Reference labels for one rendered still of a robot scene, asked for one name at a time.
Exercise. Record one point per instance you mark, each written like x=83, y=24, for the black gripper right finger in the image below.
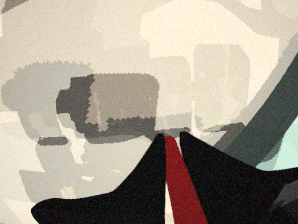
x=232, y=192

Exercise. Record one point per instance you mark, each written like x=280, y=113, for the dark red peg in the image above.
x=186, y=207

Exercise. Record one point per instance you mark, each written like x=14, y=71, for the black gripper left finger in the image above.
x=139, y=199

